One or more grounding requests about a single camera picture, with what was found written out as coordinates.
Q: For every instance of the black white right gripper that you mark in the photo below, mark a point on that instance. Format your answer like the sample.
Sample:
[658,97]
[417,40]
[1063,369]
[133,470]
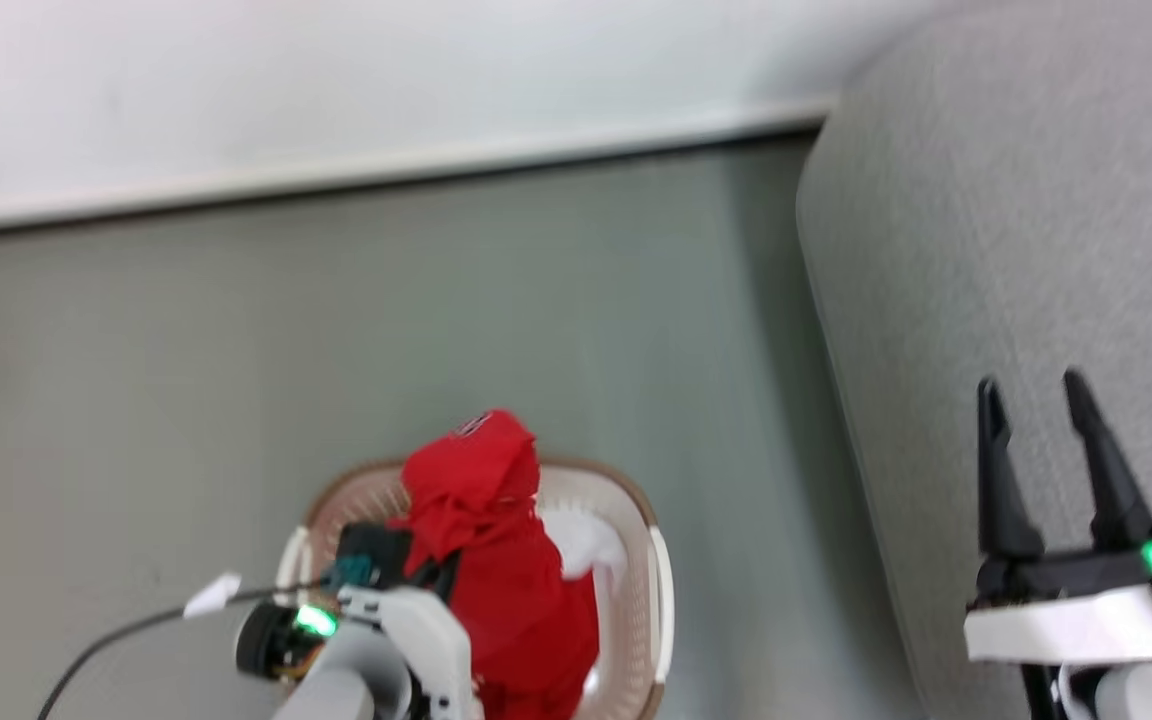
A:
[1066,620]

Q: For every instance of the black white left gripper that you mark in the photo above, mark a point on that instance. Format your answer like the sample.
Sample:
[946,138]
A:
[281,640]

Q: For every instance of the red garment with black print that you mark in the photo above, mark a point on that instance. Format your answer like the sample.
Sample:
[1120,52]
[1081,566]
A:
[496,590]

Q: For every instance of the white garment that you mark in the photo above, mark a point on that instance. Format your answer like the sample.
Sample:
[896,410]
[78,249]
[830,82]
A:
[586,545]

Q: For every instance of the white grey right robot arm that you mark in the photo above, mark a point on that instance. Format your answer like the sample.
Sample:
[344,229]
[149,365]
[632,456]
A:
[1146,695]

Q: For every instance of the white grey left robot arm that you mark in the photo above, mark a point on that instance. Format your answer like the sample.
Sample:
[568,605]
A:
[346,680]

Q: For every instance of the cream laundry basket brown rim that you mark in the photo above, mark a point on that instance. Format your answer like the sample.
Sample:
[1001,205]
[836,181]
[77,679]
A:
[638,620]

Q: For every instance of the grey fabric sofa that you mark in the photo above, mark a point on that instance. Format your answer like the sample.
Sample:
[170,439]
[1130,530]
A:
[986,200]

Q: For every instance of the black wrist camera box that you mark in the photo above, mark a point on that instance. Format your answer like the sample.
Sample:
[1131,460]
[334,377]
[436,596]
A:
[374,555]

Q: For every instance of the white wall baseboard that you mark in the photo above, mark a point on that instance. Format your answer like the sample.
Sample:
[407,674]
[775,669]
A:
[336,175]

